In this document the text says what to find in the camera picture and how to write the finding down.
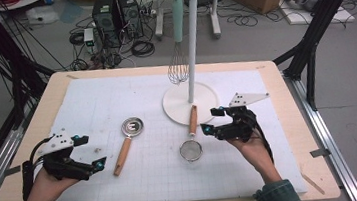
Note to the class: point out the white foam board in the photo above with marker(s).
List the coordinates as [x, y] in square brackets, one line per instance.
[342, 16]

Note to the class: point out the white stand legs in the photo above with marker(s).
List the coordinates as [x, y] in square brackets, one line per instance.
[159, 22]

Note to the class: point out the thin wooden stick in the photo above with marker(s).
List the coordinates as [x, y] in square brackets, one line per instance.
[313, 183]

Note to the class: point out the black metal frame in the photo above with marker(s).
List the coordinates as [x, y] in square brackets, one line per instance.
[308, 50]
[12, 64]

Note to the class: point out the white utensil rack stand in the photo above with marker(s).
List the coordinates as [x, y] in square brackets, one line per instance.
[180, 103]

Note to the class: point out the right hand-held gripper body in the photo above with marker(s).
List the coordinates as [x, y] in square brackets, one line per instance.
[242, 124]

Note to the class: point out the grey tape piece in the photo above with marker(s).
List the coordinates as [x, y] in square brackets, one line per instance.
[12, 171]
[320, 152]

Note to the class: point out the black computer tower green sticker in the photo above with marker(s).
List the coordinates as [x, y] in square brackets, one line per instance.
[106, 24]

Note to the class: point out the white grid mat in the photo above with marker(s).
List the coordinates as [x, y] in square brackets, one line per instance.
[132, 95]

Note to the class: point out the person's left hand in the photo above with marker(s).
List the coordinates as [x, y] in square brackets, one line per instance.
[45, 191]

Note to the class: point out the person's right hand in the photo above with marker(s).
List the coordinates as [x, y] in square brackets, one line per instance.
[256, 156]

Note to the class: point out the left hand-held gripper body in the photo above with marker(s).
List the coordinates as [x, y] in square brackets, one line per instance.
[57, 143]

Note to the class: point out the small white device green display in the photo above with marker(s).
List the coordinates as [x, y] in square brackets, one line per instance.
[88, 38]

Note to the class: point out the clear plastic bag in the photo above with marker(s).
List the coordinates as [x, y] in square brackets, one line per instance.
[42, 16]

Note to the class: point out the round white table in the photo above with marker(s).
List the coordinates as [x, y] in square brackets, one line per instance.
[27, 0]

